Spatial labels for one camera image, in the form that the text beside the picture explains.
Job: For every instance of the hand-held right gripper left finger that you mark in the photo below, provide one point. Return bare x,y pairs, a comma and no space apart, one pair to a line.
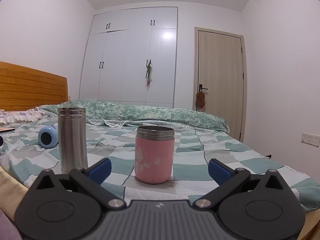
101,170

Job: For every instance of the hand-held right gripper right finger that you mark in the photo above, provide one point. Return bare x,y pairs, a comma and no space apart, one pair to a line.
218,170

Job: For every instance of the pink cup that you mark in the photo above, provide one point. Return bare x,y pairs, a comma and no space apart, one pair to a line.
154,155

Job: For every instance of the checkered bed sheet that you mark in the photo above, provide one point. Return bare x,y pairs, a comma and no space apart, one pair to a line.
200,152

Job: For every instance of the silver steel flask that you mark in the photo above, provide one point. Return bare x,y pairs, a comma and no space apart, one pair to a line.
72,140

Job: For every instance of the blue round speaker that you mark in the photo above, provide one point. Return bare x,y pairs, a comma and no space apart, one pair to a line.
47,136

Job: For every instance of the green floral quilt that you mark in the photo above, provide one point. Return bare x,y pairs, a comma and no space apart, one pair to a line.
140,113

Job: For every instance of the brown hanging pouch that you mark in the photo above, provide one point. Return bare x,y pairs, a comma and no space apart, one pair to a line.
200,99

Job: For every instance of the beige wooden door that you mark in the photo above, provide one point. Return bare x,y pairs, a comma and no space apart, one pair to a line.
220,80

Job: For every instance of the floral ruffled pillow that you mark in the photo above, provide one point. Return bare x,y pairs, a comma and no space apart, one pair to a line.
20,116

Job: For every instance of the flat pink-edged phone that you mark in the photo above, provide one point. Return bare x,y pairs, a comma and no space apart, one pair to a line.
6,129

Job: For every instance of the hanging green ornament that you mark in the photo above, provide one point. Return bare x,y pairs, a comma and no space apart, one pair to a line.
148,73

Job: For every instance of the wooden headboard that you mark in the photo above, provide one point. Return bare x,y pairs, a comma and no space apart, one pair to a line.
30,88

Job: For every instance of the white wardrobe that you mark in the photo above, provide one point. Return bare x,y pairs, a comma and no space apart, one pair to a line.
130,55

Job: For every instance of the beige wall switch panel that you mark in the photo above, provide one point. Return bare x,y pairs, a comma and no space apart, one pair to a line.
310,138

